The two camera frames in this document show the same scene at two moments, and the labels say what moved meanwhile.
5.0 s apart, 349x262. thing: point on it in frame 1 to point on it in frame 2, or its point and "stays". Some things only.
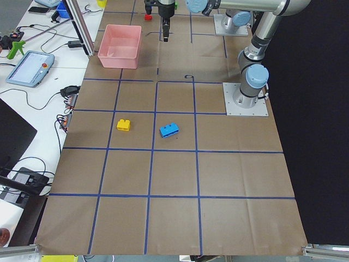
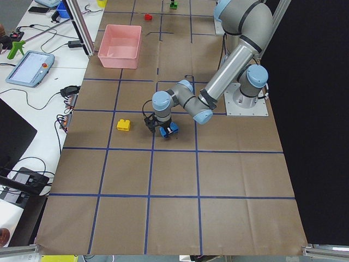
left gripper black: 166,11 to 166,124
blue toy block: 169,129 stays
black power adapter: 74,44 stays
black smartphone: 38,10 stays
